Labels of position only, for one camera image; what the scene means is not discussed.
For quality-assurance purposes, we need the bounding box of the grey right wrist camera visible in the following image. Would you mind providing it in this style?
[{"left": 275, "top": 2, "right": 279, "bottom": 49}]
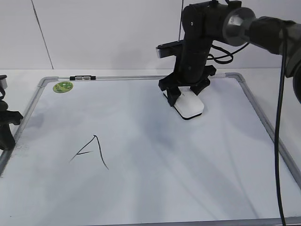
[{"left": 156, "top": 40, "right": 183, "bottom": 58}]

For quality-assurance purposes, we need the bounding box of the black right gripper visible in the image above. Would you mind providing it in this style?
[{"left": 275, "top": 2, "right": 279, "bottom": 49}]
[{"left": 158, "top": 37, "right": 213, "bottom": 106}]

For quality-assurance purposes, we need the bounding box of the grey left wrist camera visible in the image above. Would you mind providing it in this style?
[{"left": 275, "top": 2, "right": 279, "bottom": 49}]
[{"left": 0, "top": 75, "right": 8, "bottom": 90}]

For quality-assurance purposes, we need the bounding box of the white whiteboard eraser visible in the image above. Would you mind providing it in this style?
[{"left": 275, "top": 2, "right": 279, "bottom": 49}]
[{"left": 173, "top": 89, "right": 205, "bottom": 120}]

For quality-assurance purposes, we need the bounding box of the black cable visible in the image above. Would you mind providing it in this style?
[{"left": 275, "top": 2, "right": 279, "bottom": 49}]
[{"left": 206, "top": 14, "right": 297, "bottom": 226}]

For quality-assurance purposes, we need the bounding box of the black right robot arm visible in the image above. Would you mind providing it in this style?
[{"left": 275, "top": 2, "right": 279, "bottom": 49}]
[{"left": 157, "top": 0, "right": 301, "bottom": 106}]

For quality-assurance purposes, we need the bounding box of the white board with grey frame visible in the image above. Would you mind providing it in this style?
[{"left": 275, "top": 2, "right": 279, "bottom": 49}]
[{"left": 0, "top": 73, "right": 301, "bottom": 226}]

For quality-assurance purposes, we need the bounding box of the round green magnet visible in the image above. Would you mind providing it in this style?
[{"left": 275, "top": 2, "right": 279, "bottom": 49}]
[{"left": 53, "top": 81, "right": 73, "bottom": 94}]

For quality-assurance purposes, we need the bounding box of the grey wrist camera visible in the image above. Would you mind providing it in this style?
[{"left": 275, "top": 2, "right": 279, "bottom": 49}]
[
  {"left": 0, "top": 75, "right": 8, "bottom": 90},
  {"left": 156, "top": 40, "right": 183, "bottom": 58}
]

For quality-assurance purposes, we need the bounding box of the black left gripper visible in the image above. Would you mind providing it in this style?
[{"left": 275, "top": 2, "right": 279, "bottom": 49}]
[{"left": 0, "top": 87, "right": 23, "bottom": 151}]

